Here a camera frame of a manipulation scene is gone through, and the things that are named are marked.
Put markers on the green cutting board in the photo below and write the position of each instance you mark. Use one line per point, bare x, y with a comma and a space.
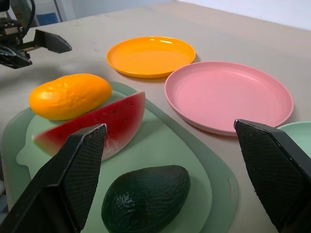
165, 148

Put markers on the orange mango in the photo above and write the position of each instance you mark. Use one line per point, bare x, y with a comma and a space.
70, 95

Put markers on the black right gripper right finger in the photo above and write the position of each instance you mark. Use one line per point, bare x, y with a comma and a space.
274, 170

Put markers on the orange plate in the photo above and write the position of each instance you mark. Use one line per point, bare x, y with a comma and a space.
150, 57

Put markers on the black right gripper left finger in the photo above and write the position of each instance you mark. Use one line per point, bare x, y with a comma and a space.
60, 184

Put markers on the pink plate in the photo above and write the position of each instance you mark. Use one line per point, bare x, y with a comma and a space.
226, 95

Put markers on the red watermelon slice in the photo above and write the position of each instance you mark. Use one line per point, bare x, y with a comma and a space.
116, 121

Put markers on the blue background box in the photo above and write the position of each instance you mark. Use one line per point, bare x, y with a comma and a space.
48, 18

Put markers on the light green plate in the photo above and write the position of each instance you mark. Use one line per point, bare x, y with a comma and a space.
300, 138

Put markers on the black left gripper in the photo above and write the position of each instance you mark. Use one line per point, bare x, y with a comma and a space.
11, 32

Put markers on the dark green avocado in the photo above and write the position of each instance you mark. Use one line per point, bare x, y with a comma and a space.
148, 199

